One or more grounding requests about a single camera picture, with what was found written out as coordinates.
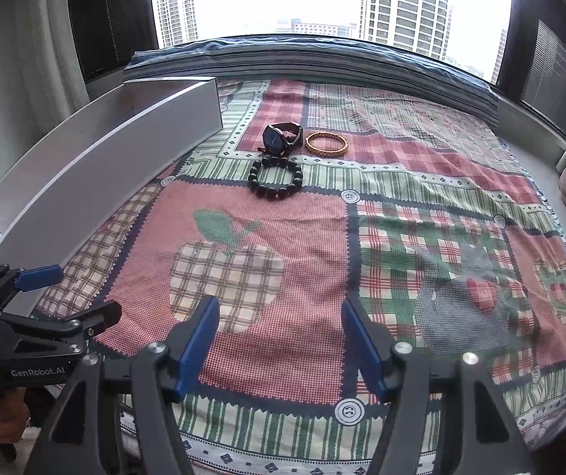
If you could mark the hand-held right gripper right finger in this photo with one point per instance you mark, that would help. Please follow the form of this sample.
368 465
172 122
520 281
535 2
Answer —
362 346

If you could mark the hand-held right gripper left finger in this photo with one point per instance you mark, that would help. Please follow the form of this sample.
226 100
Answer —
199 346

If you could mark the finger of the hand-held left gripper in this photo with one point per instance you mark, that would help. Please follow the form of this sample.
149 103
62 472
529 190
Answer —
40 277
95 316

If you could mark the long white box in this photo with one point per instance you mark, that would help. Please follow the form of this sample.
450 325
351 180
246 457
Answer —
90 178

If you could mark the patchwork plaid blanket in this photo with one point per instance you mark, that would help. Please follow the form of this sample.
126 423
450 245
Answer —
303 257

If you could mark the dark wristwatch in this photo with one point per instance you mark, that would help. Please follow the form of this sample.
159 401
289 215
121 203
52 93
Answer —
274 137

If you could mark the white curtain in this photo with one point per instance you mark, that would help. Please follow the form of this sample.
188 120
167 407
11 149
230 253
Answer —
60 49

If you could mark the dark window screen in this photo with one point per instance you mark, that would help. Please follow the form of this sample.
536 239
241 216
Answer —
110 15
545 59

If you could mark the folded blue striped bedding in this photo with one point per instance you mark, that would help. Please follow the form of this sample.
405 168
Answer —
312 64

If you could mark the slim high-rise building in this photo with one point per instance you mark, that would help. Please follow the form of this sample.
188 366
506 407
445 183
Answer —
176 17

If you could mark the low wide building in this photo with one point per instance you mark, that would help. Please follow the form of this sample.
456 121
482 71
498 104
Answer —
322 29

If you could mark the tall high-rise building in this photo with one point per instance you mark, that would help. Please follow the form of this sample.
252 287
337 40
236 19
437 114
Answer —
406 5

